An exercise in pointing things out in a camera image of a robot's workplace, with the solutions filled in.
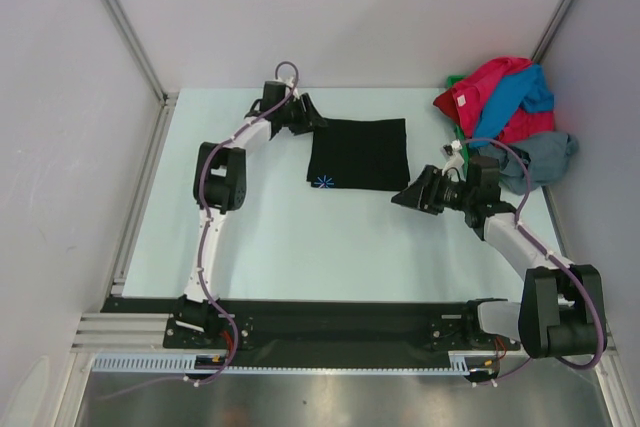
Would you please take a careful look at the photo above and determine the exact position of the aluminium frame rail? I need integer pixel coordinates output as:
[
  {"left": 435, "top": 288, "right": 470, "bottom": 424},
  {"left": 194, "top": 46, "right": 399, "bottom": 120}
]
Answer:
[{"left": 71, "top": 313, "right": 169, "bottom": 353}]

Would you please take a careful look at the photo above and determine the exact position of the aluminium corner post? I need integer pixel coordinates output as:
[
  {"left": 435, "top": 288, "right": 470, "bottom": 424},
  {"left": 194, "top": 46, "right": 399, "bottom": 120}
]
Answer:
[
  {"left": 530, "top": 0, "right": 609, "bottom": 66},
  {"left": 100, "top": 0, "right": 168, "bottom": 105}
]

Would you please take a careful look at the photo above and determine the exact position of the grey t shirt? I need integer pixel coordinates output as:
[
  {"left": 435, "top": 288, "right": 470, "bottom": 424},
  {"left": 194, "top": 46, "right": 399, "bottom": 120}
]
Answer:
[{"left": 485, "top": 131, "right": 579, "bottom": 195}]

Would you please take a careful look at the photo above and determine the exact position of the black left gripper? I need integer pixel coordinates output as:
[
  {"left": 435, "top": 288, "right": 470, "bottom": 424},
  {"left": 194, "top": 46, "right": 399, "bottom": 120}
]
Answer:
[{"left": 278, "top": 94, "right": 328, "bottom": 137}]

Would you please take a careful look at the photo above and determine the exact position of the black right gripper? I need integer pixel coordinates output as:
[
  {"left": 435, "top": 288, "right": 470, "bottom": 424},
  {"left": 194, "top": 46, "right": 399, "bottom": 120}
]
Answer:
[{"left": 392, "top": 164, "right": 475, "bottom": 215}]

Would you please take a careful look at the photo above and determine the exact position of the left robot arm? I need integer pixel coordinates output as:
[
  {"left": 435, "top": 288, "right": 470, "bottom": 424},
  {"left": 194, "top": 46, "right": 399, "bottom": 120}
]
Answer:
[{"left": 174, "top": 76, "right": 327, "bottom": 347}]

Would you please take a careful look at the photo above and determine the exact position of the right aluminium corner post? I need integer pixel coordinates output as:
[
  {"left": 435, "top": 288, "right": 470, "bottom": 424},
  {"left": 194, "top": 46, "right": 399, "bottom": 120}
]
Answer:
[{"left": 530, "top": 0, "right": 609, "bottom": 66}]

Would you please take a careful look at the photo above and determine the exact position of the black t shirt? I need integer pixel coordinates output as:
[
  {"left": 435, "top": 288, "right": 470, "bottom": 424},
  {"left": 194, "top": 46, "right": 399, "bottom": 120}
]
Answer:
[{"left": 306, "top": 118, "right": 410, "bottom": 192}]

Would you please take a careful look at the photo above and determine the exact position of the blue t shirt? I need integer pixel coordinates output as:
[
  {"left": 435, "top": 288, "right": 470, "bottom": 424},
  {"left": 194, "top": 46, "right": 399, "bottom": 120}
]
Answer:
[{"left": 469, "top": 64, "right": 555, "bottom": 147}]

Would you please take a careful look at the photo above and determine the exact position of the white slotted cable duct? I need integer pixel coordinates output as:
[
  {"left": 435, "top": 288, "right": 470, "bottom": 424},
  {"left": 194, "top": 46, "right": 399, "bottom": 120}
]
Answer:
[{"left": 92, "top": 353, "right": 497, "bottom": 376}]

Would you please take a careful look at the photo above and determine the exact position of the green plastic bin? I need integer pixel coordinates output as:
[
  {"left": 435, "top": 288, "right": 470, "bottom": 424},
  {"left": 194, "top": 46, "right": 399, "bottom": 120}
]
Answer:
[{"left": 446, "top": 75, "right": 470, "bottom": 165}]

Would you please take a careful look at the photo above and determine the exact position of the pink t shirt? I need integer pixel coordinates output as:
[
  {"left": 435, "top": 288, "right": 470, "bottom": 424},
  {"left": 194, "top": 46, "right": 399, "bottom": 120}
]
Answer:
[{"left": 433, "top": 56, "right": 555, "bottom": 148}]

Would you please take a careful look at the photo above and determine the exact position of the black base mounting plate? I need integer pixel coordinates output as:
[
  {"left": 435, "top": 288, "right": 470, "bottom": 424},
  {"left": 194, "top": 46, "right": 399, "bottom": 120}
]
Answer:
[{"left": 102, "top": 298, "right": 521, "bottom": 370}]

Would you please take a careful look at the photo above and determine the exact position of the left aluminium corner post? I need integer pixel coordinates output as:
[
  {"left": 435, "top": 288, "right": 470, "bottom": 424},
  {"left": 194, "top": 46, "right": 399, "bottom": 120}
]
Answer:
[{"left": 100, "top": 0, "right": 168, "bottom": 105}]

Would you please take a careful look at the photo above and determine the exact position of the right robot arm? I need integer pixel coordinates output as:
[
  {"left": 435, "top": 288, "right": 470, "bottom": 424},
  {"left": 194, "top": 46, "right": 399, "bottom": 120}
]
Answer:
[{"left": 391, "top": 156, "right": 607, "bottom": 368}]

